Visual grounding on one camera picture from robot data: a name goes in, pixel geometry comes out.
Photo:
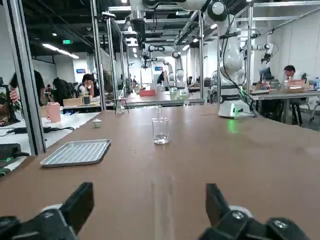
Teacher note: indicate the red box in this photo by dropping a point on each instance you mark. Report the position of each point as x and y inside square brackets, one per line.
[147, 93]

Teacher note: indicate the clear glass beaker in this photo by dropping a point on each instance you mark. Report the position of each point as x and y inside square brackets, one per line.
[160, 132]

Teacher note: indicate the person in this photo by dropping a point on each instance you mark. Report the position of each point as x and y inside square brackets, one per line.
[292, 73]
[38, 85]
[90, 85]
[61, 88]

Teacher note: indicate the pink pitcher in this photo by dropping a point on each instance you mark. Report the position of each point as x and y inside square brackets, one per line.
[53, 112]

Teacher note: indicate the aluminium frame post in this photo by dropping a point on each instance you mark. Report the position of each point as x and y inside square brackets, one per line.
[25, 75]

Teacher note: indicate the small clear glass flask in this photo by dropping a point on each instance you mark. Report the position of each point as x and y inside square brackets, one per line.
[158, 111]

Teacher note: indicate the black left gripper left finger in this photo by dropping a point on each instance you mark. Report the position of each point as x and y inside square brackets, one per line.
[50, 225]

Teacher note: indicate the black charger box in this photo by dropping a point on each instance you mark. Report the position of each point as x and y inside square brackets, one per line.
[10, 152]

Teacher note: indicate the small white-capped jar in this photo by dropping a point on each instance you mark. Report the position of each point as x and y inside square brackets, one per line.
[97, 124]

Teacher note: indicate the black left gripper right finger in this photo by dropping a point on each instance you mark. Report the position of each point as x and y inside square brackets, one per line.
[237, 225]

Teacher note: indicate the ribbed metal tray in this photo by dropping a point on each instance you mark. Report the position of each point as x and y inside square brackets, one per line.
[77, 152]

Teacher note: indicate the glass conical flask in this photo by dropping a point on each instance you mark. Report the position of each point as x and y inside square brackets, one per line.
[120, 110]

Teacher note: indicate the cardboard box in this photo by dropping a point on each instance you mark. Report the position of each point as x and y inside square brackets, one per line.
[72, 102]

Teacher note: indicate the black power adapter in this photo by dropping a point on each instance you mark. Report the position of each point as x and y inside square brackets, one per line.
[27, 130]

